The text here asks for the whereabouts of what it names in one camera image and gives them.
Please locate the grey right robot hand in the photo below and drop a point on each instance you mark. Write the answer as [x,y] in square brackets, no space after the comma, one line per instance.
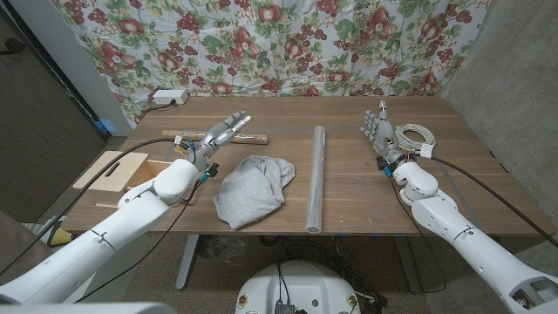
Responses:
[383,135]

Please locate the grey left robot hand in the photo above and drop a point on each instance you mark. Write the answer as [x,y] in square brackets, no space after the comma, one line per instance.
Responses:
[215,137]

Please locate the grey shirt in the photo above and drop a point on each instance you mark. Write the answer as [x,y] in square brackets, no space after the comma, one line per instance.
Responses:
[253,192]

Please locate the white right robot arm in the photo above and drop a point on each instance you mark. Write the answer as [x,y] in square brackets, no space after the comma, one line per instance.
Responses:
[462,235]

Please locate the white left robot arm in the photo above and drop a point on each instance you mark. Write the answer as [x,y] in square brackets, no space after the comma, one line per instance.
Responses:
[113,231]

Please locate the clear plastic wrap roll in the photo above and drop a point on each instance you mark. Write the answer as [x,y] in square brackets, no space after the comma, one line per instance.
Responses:
[316,179]

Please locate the brown patterned paper roll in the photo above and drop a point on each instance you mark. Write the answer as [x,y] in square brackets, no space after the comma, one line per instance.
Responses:
[253,139]

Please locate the white power strip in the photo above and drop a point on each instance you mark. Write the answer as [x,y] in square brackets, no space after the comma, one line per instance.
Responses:
[169,96]

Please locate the floral fruit print backdrop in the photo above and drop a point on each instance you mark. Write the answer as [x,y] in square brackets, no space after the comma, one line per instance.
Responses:
[261,43]

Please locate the wooden box with slot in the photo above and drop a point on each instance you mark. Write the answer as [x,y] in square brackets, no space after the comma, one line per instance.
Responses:
[109,172]

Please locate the grey table leg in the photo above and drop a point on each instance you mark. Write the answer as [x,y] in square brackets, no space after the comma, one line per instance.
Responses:
[409,266]
[187,261]

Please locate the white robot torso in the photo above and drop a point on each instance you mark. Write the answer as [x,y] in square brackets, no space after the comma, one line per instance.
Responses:
[301,288]

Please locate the yellow black floor object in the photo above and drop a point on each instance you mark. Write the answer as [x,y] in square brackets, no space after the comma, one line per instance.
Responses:
[61,236]

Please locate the person in brown clothing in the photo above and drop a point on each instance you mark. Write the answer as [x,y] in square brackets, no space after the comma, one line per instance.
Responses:
[17,248]

